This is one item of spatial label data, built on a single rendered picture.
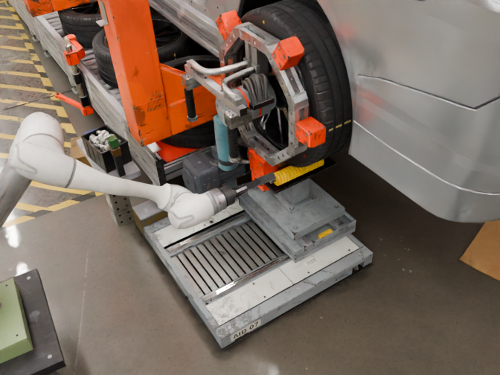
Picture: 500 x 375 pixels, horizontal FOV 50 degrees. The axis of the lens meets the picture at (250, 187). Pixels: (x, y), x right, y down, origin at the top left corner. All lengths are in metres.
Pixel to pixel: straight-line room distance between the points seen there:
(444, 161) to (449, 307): 1.02
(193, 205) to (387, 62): 0.82
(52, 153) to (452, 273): 1.84
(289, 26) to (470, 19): 0.73
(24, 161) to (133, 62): 0.79
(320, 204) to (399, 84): 1.03
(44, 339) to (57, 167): 0.72
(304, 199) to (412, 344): 0.80
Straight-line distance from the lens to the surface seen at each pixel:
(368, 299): 2.49
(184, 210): 1.91
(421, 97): 1.64
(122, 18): 2.25
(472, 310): 2.56
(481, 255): 2.78
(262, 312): 2.33
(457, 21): 1.50
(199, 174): 2.50
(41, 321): 2.23
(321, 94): 1.92
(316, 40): 1.96
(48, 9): 4.23
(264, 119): 2.37
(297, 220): 2.49
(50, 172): 1.74
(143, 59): 2.34
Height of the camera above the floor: 1.95
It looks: 40 degrees down
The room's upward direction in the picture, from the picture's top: 4 degrees counter-clockwise
